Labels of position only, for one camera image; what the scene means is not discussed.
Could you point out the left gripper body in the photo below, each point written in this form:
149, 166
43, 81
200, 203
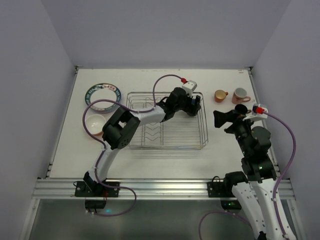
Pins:
191, 107

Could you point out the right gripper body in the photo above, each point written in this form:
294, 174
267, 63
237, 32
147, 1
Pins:
232, 119

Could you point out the dark brown cup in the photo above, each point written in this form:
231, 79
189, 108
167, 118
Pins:
242, 109

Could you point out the red orange cup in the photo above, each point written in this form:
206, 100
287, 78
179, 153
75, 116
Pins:
220, 95

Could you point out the pink cup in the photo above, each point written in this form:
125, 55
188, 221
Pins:
240, 96

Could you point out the green rimmed printed plate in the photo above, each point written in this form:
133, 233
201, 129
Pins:
103, 91

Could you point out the orange bowl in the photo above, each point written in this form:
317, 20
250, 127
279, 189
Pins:
94, 124

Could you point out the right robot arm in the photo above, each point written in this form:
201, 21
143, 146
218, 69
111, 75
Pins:
256, 186

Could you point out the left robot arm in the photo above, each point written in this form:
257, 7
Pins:
119, 130

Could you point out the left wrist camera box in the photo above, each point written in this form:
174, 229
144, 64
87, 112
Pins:
189, 86

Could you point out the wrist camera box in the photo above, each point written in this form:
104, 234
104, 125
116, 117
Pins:
189, 86
258, 113

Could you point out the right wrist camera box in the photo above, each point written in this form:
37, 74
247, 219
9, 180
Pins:
258, 113

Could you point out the wire dish rack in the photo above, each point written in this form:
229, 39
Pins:
180, 132

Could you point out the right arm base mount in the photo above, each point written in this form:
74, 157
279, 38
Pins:
216, 189

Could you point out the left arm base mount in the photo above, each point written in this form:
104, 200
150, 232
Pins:
100, 191

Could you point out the aluminium rail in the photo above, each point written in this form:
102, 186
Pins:
145, 189

